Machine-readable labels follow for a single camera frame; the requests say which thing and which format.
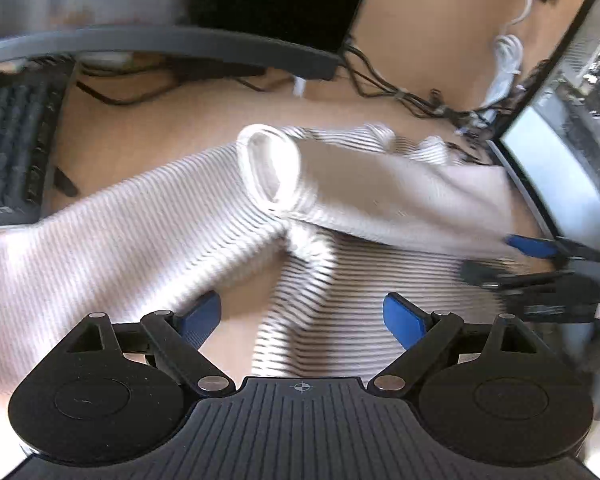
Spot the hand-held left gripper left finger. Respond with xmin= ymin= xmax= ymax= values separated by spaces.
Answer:
xmin=66 ymin=291 xmax=237 ymax=397

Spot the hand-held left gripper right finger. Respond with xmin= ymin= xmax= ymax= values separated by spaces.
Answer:
xmin=367 ymin=292 xmax=548 ymax=398

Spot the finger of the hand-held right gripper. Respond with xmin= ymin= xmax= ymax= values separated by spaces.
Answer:
xmin=505 ymin=233 xmax=600 ymax=266
xmin=460 ymin=258 xmax=562 ymax=291

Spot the black and white striped shirt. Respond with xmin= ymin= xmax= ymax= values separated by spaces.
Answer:
xmin=0 ymin=122 xmax=556 ymax=396

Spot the computer tower case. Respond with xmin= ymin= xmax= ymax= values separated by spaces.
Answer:
xmin=485 ymin=0 xmax=600 ymax=261

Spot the black keyboard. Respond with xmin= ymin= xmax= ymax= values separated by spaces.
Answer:
xmin=0 ymin=60 xmax=79 ymax=229

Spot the black computer monitor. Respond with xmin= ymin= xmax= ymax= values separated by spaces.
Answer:
xmin=0 ymin=0 xmax=383 ymax=81

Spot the black cable bundle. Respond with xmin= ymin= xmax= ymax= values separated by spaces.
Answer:
xmin=342 ymin=42 xmax=498 ymax=138

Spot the white coiled cable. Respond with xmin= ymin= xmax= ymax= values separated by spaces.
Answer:
xmin=480 ymin=0 xmax=537 ymax=111

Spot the black keyboard cable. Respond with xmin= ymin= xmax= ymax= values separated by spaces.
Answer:
xmin=75 ymin=79 xmax=181 ymax=107

